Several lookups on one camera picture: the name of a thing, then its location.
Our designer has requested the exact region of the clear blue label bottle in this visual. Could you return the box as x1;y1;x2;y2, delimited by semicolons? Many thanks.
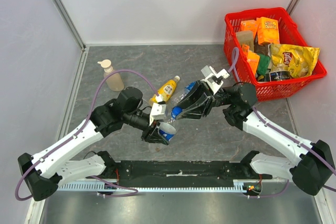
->
159;110;179;141

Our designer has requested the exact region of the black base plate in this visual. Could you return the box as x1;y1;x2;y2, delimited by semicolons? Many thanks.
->
104;161;272;188

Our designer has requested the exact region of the brown cardboard box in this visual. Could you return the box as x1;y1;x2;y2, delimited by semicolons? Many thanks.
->
236;30;254;51

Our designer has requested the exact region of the yellow juice bottle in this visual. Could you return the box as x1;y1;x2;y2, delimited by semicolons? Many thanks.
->
157;76;181;102

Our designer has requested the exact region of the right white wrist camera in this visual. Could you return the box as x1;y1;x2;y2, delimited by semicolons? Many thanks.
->
201;66;230;95

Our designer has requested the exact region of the orange packet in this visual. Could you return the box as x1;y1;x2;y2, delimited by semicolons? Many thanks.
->
242;44;260;75

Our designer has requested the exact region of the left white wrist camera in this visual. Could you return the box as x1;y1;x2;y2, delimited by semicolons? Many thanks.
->
149;95;167;125

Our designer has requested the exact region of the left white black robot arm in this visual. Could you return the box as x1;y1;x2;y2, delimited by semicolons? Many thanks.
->
15;87;169;201

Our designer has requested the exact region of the blue bottle cap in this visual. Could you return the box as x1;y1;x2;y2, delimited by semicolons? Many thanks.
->
171;106;183;118

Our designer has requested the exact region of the red plastic basket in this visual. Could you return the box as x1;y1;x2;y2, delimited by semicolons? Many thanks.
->
224;7;328;102

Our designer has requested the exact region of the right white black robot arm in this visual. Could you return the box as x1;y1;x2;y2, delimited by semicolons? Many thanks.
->
172;80;335;196

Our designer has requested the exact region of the white cable duct rail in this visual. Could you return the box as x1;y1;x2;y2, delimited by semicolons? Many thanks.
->
58;180;248;193

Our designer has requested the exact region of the orange scrub daddy box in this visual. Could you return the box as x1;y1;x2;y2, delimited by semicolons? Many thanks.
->
257;17;280;45

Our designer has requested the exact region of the small orange box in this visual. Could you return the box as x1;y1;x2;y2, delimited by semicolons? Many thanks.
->
239;19;258;32

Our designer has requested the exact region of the beige pump soap bottle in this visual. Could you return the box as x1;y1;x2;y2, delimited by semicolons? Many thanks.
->
98;59;124;92

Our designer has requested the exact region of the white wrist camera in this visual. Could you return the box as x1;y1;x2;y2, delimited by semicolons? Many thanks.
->
201;66;230;95
149;95;167;125

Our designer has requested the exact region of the dark can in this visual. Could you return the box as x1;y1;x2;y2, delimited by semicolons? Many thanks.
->
265;70;291;82

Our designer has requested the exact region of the green package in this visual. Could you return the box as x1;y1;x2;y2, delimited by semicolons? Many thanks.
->
256;54;270;76

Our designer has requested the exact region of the yellow chips bag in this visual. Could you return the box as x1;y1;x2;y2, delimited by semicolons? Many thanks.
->
268;44;320;78

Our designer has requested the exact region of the crushed clear water bottle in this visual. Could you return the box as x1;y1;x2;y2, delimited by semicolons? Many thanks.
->
171;81;196;106

